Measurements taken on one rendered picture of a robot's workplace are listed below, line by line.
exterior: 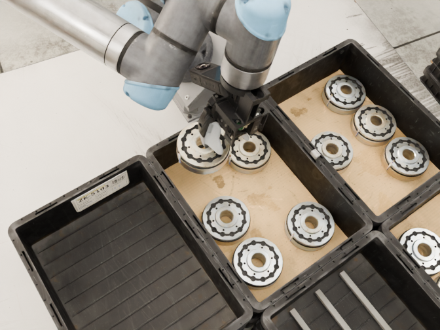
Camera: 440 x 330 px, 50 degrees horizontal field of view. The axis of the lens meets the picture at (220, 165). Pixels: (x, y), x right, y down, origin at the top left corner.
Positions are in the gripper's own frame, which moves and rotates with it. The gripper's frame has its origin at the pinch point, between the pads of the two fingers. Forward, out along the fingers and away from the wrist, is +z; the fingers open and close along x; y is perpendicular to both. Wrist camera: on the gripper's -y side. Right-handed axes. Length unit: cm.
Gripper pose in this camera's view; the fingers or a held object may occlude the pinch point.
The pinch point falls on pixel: (215, 136)
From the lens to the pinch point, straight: 91.9
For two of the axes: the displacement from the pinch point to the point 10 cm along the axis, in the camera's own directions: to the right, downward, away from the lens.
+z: -1.6, 5.2, 8.4
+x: 8.0, -4.2, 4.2
